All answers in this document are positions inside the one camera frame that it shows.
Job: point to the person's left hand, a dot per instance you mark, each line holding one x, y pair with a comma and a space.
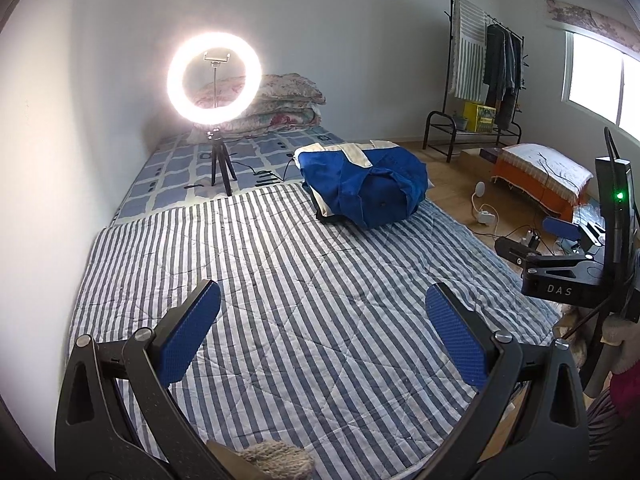
280, 460

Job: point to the white power strip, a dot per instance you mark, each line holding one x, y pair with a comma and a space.
485, 215

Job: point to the black clothes rack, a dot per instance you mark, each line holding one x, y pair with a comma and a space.
452, 35

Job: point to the person's right hand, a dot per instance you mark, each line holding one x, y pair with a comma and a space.
622, 342

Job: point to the striped hanging towel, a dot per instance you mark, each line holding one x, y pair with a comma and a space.
467, 50

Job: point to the window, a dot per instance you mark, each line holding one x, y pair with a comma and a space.
595, 75

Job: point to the floral curtain valance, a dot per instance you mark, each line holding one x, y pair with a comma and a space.
590, 17

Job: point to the blue white striped quilt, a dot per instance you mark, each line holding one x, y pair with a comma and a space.
300, 285

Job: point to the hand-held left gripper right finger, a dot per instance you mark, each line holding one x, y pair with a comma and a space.
457, 335

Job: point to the folded floral quilts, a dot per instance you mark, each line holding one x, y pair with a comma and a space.
285, 105

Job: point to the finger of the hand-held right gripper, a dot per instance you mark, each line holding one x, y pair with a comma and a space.
515, 252
560, 226

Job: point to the blue and cream jacket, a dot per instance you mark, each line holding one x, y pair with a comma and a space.
370, 185

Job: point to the blue checked bed sheet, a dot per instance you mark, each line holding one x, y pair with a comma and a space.
165, 185

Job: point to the dark hanging clothes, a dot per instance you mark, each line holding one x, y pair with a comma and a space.
502, 75

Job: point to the black charger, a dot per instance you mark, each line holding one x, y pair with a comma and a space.
531, 239

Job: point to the black tripod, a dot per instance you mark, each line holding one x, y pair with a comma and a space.
217, 160

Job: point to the orange covered stool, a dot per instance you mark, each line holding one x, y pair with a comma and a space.
540, 170

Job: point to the yellow box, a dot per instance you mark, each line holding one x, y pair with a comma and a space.
479, 117

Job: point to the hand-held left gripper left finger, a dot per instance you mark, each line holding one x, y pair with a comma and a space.
192, 330

